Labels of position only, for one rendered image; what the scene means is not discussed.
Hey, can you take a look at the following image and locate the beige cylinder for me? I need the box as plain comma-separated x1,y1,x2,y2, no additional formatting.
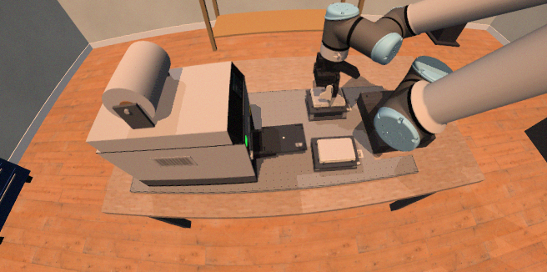
102,41,171,120

